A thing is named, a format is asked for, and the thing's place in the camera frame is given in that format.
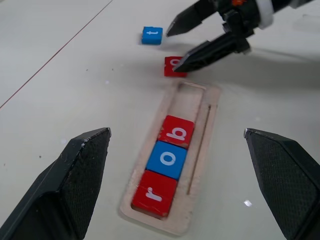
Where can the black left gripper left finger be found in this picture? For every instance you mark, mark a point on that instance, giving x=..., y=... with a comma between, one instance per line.
x=62, y=190

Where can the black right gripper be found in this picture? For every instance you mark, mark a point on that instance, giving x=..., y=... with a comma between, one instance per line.
x=242, y=17

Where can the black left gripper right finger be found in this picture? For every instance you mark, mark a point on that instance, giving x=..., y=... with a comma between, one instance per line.
x=287, y=180

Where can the red letter block o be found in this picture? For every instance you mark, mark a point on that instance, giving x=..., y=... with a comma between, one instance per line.
x=168, y=67

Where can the blue letter block t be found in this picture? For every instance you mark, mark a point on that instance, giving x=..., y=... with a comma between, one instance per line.
x=150, y=38

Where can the wooden letter tray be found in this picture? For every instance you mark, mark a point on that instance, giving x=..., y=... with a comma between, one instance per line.
x=213, y=98

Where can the red letter block r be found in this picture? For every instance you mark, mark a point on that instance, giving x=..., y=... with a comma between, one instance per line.
x=150, y=185

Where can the red letter block b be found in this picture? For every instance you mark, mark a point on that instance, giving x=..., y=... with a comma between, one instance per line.
x=172, y=122

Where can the blue letter block o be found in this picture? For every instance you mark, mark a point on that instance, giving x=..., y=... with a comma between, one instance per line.
x=156, y=167

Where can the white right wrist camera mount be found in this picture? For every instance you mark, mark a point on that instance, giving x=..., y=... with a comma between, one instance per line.
x=266, y=15

